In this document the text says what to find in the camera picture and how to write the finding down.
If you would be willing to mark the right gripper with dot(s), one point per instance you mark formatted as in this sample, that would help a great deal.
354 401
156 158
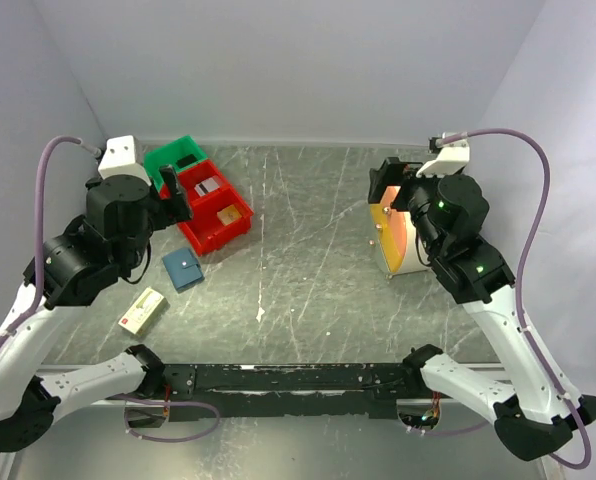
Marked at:
393 172

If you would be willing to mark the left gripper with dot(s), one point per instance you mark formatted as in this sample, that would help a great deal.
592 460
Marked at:
172 210

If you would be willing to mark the red plastic bin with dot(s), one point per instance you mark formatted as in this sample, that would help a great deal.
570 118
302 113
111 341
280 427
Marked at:
205 232
197 181

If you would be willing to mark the green plastic bin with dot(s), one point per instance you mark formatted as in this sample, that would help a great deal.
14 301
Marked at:
168 155

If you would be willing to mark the round drawer cabinet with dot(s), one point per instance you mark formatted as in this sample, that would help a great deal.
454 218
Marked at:
394 240

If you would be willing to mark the blue card holder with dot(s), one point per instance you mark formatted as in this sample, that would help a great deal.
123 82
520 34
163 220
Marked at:
183 269

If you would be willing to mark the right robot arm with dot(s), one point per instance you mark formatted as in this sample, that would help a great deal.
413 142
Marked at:
538 411

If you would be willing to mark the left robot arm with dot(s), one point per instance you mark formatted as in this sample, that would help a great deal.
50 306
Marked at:
95 251

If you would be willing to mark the white striped card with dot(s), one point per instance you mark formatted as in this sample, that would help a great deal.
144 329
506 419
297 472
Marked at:
207 186

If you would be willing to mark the black card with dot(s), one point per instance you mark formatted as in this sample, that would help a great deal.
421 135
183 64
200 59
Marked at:
186 161

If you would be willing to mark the gold card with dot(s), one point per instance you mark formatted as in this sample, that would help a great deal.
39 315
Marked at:
229 215

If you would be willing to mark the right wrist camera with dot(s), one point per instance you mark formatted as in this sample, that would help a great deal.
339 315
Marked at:
450 158

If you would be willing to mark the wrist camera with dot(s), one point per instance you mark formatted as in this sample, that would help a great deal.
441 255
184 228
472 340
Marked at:
123 156
450 158

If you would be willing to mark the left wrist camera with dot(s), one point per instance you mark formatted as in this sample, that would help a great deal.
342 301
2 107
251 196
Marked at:
123 156

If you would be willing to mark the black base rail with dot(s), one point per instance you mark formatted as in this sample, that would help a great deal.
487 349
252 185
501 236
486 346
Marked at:
375 390

